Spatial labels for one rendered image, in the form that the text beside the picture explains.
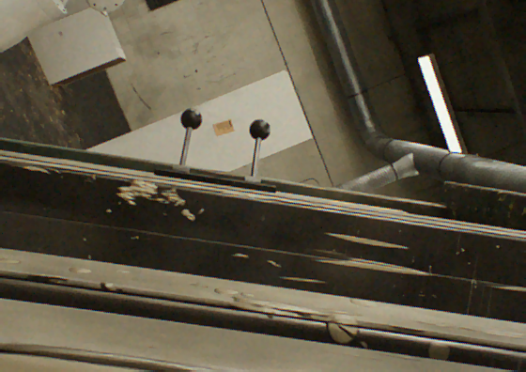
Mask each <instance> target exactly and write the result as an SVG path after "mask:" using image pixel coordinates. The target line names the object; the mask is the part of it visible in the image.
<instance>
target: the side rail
mask: <svg viewBox="0 0 526 372"><path fill-rule="evenodd" d="M0 150H4V151H9V152H16V153H22V154H28V155H34V156H40V157H46V158H51V159H64V160H69V161H76V162H82V163H93V164H98V165H104V166H111V167H116V168H122V169H129V170H133V171H140V172H146V173H154V172H155V169H159V168H161V169H167V170H173V165H175V164H176V163H165V162H159V161H153V160H142V159H135V158H130V157H124V156H117V155H113V154H106V153H100V152H95V151H88V150H82V149H77V148H71V147H60V146H54V145H43V144H36V143H29V142H25V141H18V140H11V139H7V138H0ZM185 166H188V165H185ZM188 168H190V169H189V173H197V174H202V175H209V176H214V177H220V178H231V179H237V180H243V181H245V177H247V176H251V175H246V174H240V173H228V172H223V171H217V170H211V169H206V168H200V167H193V166H188ZM260 178H261V184H266V185H272V186H276V187H277V192H280V193H286V194H297V195H303V196H309V197H314V198H320V199H331V200H338V201H345V202H349V203H356V204H362V205H367V206H373V207H380V208H386V209H396V210H402V211H403V212H406V213H407V214H412V215H424V216H430V217H436V218H442V219H444V218H445V213H446V210H447V209H448V207H447V206H444V205H441V204H438V203H432V202H426V201H414V200H409V199H402V198H397V197H390V196H385V195H379V194H369V193H362V192H356V191H351V190H345V189H339V188H333V187H327V186H316V185H310V184H304V183H298V182H292V181H286V180H280V179H275V178H264V177H260Z"/></svg>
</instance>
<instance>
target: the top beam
mask: <svg viewBox="0 0 526 372"><path fill-rule="evenodd" d="M441 202H444V203H447V204H449V206H447V207H448V209H449V216H448V220H453V221H460V222H466V223H471V224H478V225H488V226H495V227H501V228H506V229H513V230H519V231H524V232H526V194H523V193H518V192H511V191H506V190H501V189H489V188H484V187H478V186H471V185H466V184H460V183H454V182H449V181H445V182H444V183H443V187H442V192H441Z"/></svg>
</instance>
